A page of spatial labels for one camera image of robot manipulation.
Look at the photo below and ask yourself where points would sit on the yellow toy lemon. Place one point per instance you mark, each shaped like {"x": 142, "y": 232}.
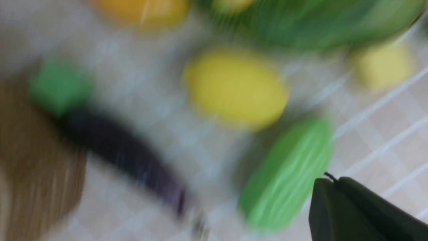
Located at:
{"x": 237, "y": 86}

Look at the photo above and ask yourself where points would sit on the woven wicker basket green lining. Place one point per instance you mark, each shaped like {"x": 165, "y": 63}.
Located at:
{"x": 42, "y": 177}

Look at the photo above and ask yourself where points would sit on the purple toy eggplant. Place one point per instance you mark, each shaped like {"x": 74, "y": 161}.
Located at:
{"x": 117, "y": 146}

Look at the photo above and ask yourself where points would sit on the green toy cucumber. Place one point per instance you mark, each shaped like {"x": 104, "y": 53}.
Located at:
{"x": 277, "y": 191}

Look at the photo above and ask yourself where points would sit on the green foam cube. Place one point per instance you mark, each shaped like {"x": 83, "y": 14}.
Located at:
{"x": 58, "y": 87}

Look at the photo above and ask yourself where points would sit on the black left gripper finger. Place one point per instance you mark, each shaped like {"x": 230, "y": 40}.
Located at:
{"x": 345, "y": 210}

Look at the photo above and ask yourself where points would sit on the green glass leaf plate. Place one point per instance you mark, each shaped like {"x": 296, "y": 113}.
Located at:
{"x": 312, "y": 24}

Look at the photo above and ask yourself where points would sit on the orange yellow toy mango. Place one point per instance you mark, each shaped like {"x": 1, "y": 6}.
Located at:
{"x": 145, "y": 14}

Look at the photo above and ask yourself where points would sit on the yellow foam cube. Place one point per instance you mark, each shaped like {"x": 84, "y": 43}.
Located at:
{"x": 383, "y": 66}

